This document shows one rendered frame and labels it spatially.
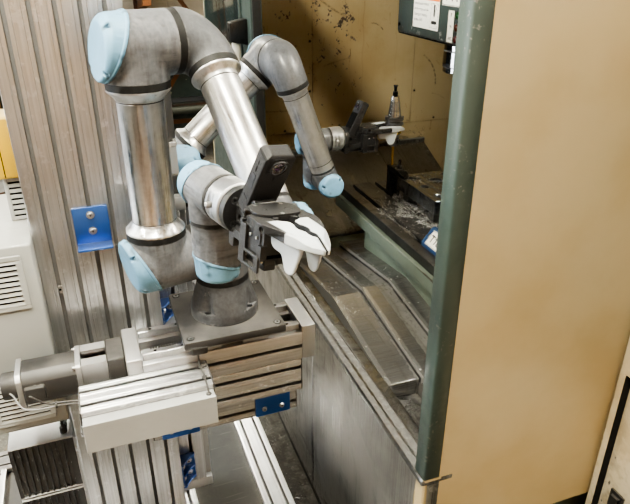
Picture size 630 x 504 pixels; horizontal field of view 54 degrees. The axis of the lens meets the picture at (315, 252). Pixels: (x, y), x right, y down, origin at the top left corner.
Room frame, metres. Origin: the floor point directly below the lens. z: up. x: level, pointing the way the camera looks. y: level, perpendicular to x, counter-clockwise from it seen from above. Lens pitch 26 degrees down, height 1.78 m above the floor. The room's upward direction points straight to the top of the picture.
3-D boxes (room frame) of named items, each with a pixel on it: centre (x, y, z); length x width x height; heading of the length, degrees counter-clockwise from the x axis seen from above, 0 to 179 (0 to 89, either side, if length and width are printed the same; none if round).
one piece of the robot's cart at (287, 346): (1.22, 0.21, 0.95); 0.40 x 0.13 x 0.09; 111
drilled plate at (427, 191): (2.18, -0.47, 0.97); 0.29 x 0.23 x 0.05; 20
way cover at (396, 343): (1.81, -0.20, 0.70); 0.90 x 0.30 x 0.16; 20
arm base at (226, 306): (1.22, 0.21, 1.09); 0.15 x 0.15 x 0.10
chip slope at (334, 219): (2.76, -0.28, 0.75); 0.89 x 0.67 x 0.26; 110
